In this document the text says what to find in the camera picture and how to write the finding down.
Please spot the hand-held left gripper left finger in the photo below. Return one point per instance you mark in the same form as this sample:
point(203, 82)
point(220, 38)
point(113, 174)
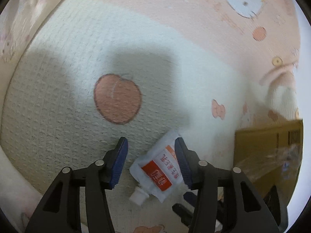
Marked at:
point(119, 165)

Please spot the white spout pouch red label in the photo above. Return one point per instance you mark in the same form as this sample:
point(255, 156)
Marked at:
point(158, 172)

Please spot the pink cartoon printed mat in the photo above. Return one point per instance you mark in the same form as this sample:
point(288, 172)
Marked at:
point(170, 41)

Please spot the clear plastic wrap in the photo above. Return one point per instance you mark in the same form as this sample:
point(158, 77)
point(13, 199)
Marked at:
point(279, 160)

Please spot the cream printed pillow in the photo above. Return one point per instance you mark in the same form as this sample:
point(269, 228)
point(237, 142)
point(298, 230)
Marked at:
point(24, 17)

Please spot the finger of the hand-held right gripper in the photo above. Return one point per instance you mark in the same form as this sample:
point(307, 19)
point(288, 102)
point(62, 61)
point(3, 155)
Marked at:
point(190, 199)
point(183, 214)

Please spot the cardboard box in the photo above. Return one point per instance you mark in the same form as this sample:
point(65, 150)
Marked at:
point(255, 145)

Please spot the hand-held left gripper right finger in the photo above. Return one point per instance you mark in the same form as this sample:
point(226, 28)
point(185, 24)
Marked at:
point(183, 165)

